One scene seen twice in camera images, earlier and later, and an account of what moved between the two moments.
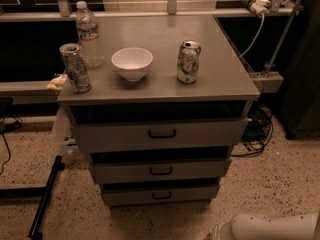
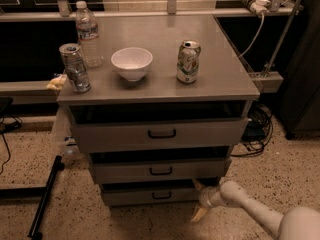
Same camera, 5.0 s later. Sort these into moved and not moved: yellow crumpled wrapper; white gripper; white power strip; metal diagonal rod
Moved: white gripper
Not moved: metal diagonal rod; white power strip; yellow crumpled wrapper
